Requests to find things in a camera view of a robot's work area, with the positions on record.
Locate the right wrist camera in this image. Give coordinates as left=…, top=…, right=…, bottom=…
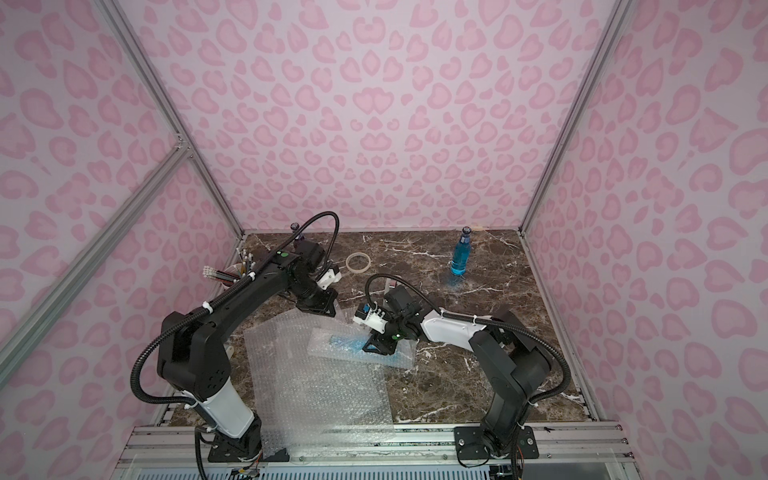
left=352, top=303, right=387, bottom=334

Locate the blue glass bottle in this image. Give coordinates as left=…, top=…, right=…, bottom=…
left=450, top=226, right=472, bottom=276

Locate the bubble wrap sheet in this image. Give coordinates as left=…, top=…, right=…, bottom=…
left=307, top=328, right=416, bottom=370
left=244, top=309, right=394, bottom=456

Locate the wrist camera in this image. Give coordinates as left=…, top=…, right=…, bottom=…
left=317, top=266, right=342, bottom=290
left=352, top=303, right=387, bottom=334

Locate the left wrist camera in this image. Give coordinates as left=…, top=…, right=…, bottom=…
left=317, top=266, right=342, bottom=290

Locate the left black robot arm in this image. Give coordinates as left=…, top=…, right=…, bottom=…
left=129, top=211, right=340, bottom=466

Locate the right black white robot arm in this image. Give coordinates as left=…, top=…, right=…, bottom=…
left=353, top=273, right=572, bottom=459

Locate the blue bottle with label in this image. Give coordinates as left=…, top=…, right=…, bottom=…
left=328, top=335, right=369, bottom=353

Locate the beige masking tape roll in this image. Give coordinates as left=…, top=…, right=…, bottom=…
left=345, top=252, right=372, bottom=275

